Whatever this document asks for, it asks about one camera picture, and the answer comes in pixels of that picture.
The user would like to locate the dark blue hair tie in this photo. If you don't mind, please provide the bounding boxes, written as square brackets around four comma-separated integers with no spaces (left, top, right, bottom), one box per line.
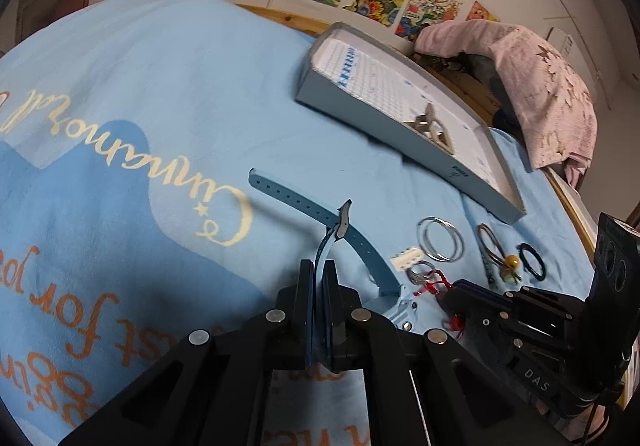
[516,242,550,279]

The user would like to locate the grey-blue box tray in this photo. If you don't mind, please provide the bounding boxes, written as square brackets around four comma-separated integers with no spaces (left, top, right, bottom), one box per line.
[294,22,528,226]

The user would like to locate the black hair pin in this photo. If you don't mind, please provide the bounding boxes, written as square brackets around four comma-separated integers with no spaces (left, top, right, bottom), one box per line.
[480,246,497,287]

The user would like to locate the small white hair clip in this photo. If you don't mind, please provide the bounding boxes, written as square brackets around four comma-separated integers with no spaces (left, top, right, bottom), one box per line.
[391,248,426,271]

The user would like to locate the silver ring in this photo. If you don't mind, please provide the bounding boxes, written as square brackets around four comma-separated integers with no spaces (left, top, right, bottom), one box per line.
[406,262,437,286]

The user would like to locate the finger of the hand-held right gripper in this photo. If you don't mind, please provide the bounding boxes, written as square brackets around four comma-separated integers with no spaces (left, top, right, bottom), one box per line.
[450,278,587,327]
[446,292,512,358]

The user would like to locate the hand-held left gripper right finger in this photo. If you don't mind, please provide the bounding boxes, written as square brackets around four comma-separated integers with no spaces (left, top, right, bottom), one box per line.
[320,260,571,446]

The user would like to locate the brown hair tie yellow bead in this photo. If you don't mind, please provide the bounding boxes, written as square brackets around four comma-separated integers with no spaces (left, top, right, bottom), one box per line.
[476,223,523,283]

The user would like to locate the beige wooden buckle ornament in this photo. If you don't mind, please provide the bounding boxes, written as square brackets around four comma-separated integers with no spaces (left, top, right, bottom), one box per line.
[404,102,456,156]

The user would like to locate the pink floral cloth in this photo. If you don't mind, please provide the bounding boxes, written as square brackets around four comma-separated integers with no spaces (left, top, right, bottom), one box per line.
[415,18,598,187]

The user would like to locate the silver bangle bracelets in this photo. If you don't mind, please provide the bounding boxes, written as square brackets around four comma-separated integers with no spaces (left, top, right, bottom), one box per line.
[417,217,465,263]

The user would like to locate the dark grey pillow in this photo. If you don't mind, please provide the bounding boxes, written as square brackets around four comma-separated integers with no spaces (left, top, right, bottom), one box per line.
[420,51,531,137]

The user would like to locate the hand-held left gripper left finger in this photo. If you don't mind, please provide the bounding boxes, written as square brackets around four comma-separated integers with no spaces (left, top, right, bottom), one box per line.
[60,260,317,446]

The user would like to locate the red string bracelet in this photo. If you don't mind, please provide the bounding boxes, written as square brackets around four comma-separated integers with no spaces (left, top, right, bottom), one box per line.
[415,268,466,333]

